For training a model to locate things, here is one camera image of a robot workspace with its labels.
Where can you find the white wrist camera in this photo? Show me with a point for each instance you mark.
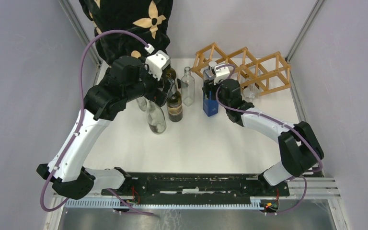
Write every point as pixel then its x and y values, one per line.
pixel 221 72
pixel 157 63

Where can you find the green wine bottle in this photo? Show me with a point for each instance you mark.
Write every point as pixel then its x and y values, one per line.
pixel 174 105
pixel 170 73

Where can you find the clear glass bottle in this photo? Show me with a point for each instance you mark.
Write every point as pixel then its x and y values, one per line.
pixel 188 87
pixel 250 92

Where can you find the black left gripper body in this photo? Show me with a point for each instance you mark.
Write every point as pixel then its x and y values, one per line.
pixel 152 91

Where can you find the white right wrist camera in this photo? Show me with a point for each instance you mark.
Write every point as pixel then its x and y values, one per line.
pixel 221 72

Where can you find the blue square glass bottle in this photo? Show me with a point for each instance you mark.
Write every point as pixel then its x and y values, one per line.
pixel 210 106

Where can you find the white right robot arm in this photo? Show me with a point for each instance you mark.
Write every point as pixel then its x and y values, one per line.
pixel 300 151

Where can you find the clear bottle with black label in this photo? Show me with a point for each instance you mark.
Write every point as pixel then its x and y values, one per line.
pixel 155 118

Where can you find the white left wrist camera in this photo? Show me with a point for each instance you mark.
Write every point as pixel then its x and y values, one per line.
pixel 157 63

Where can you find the white slotted cable duct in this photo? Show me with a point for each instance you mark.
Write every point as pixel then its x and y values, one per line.
pixel 115 203

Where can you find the wooden lattice wine rack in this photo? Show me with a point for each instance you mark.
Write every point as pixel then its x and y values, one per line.
pixel 270 73

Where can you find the black floral plush blanket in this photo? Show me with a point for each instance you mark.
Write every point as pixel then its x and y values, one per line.
pixel 148 19

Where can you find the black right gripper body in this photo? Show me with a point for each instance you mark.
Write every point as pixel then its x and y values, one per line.
pixel 210 86

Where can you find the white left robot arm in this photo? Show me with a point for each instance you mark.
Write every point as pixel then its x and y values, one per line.
pixel 127 79

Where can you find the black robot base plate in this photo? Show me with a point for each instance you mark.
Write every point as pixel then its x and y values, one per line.
pixel 159 188

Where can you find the clear bottle with dark label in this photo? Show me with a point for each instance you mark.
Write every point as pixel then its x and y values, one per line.
pixel 142 103

